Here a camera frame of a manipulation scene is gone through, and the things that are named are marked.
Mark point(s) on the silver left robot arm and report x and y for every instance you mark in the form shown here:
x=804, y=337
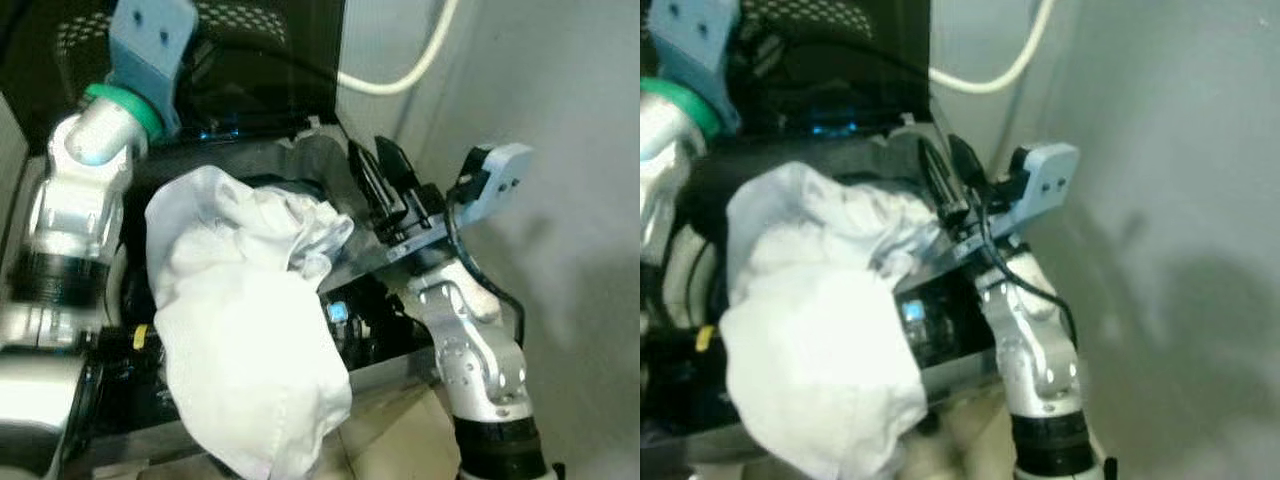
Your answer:
x=665, y=170
x=75, y=210

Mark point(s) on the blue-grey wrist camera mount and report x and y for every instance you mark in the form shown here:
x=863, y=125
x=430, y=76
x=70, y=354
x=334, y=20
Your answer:
x=1050, y=175
x=695, y=45
x=505, y=175
x=150, y=50

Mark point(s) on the white shirt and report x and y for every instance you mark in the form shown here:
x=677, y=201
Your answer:
x=250, y=330
x=820, y=350

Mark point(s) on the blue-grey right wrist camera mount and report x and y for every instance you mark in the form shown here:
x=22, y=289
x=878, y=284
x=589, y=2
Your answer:
x=505, y=175
x=1050, y=175

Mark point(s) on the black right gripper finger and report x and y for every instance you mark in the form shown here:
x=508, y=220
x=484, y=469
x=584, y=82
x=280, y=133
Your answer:
x=934, y=185
x=398, y=170
x=968, y=165
x=366, y=185

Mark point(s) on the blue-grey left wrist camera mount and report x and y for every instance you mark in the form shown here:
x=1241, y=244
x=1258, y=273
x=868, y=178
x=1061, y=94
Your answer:
x=695, y=45
x=150, y=50

